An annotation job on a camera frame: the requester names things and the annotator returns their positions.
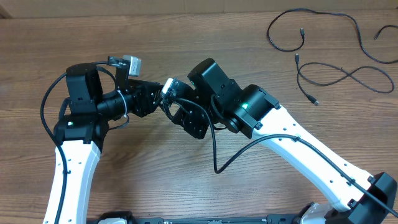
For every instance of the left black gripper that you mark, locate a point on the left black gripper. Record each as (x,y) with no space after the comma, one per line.
(142,102)

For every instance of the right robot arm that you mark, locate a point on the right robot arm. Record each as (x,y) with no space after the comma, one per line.
(353,195)

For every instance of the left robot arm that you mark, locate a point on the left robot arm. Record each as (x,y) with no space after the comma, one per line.
(83,122)

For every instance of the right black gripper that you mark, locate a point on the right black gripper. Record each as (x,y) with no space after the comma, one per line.
(189,111)

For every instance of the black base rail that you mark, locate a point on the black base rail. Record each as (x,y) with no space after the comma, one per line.
(127,217)

